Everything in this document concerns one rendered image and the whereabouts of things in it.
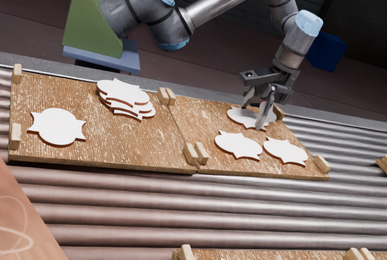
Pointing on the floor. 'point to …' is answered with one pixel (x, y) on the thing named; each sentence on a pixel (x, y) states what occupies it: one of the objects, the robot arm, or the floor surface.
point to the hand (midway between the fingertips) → (247, 118)
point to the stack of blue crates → (326, 52)
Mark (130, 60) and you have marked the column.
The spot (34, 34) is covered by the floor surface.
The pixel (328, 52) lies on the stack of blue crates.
